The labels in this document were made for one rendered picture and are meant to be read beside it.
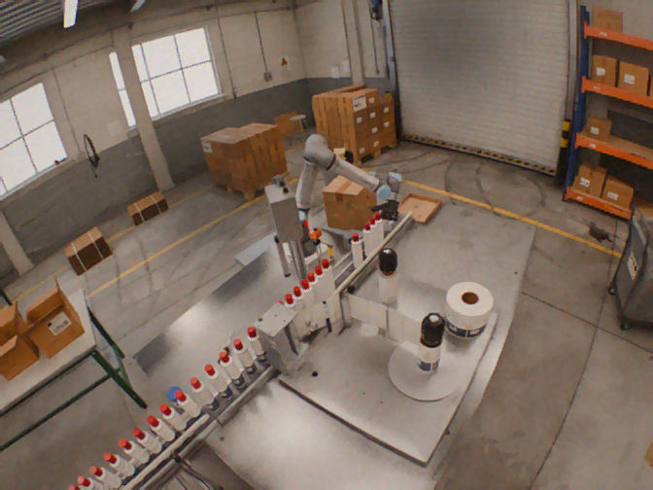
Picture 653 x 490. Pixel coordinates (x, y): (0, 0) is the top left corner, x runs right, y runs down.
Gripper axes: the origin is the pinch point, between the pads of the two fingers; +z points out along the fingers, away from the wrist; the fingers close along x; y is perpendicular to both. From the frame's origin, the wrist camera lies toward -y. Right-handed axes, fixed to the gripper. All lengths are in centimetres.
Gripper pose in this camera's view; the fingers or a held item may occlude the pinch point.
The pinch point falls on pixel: (381, 232)
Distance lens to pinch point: 193.7
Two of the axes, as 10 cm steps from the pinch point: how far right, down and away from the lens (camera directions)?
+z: -1.8, 9.6, 2.0
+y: 7.8, 2.6, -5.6
